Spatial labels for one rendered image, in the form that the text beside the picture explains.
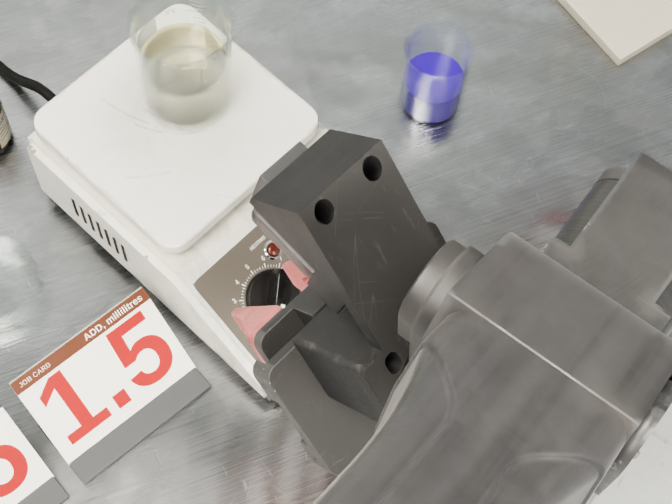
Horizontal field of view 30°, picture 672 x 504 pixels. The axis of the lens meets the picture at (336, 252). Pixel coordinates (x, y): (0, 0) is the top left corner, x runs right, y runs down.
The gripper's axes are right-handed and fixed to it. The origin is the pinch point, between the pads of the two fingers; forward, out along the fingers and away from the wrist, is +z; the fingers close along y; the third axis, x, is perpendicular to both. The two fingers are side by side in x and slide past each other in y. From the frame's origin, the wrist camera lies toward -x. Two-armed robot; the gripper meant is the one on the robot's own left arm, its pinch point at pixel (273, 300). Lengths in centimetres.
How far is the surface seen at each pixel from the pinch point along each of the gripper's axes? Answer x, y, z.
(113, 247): -0.6, 1.3, 15.5
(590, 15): 6.8, -33.2, 10.6
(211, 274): 1.2, -0.6, 8.4
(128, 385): 4.8, 6.1, 11.8
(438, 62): 2.8, -22.1, 12.4
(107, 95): -8.1, -3.5, 15.3
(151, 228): -2.8, 0.4, 9.4
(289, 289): 3.7, -3.0, 5.8
